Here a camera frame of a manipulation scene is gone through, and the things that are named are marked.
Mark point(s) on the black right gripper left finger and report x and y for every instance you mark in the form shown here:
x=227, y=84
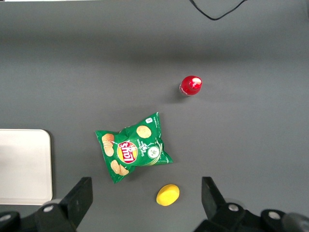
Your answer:
x=72, y=205

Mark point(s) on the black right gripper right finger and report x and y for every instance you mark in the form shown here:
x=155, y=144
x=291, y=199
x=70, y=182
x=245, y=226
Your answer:
x=219, y=207

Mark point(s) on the white plastic tray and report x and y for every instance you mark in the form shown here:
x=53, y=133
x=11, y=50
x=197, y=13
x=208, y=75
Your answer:
x=24, y=166

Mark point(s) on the yellow lemon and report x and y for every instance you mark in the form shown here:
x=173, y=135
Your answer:
x=167, y=194

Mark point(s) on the green chips bag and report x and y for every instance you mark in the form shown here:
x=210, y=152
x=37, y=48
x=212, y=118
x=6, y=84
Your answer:
x=132, y=149

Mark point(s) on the red cap bottle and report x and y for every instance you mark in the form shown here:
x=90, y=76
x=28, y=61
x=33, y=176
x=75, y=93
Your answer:
x=191, y=85

